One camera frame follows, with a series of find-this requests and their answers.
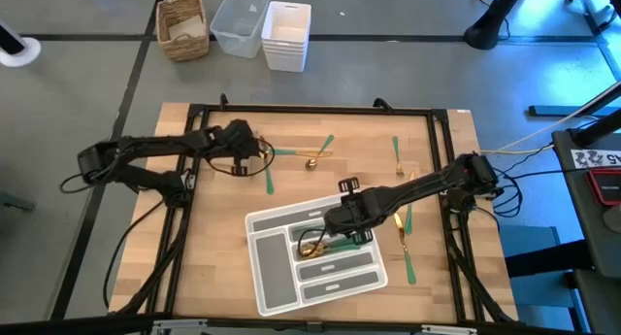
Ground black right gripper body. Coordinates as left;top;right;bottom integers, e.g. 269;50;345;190
322;184;392;239

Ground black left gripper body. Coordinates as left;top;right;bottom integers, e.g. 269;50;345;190
212;118;266;169

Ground gold spoon green handle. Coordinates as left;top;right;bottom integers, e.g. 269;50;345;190
298;242;363;259
310;238;364;254
305;241;364;257
304;133;336;171

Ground stack of white bins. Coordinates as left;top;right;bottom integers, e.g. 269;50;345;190
260;0;312;74

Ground white cutlery tray grey liners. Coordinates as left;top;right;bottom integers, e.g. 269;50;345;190
244;191;390;318

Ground woven wicker basket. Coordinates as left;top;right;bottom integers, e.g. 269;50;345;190
154;0;211;63

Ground clear plastic bin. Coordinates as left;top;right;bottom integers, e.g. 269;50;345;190
209;0;271;60

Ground black stand foot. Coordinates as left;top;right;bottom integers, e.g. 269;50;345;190
463;0;528;51

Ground black floor beam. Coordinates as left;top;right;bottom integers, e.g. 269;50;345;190
527;80;621;118

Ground black equipment cart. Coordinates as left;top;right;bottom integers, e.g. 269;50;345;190
551;109;621;335

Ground grey floor object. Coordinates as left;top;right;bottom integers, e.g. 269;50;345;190
0;191;38;214

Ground black pole white round base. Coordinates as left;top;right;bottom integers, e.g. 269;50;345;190
0;18;43;68

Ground white printed label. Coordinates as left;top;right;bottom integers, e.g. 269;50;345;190
571;149;621;170

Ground black device red rim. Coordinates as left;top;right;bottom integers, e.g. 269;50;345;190
585;168;621;208

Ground grey round disc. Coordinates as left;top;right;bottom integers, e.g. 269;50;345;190
603;204;621;235

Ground black left wrist camera cable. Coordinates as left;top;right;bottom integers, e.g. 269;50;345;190
206;139;277;179

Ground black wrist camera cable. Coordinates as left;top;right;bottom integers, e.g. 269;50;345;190
296;226;336;258
206;139;277;179

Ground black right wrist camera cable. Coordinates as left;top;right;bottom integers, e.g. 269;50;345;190
296;226;336;258

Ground black metal table frame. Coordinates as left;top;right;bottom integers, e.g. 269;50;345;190
112;92;518;326

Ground silver aluminium bracket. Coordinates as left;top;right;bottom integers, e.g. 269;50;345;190
151;318;209;335
420;323;479;335

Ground black floor cable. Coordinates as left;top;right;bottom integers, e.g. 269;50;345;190
102;198;166;311

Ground black cable bundle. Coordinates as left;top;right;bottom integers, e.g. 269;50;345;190
482;145;554;218

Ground cream cable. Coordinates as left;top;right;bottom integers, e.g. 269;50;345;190
479;97;621;156

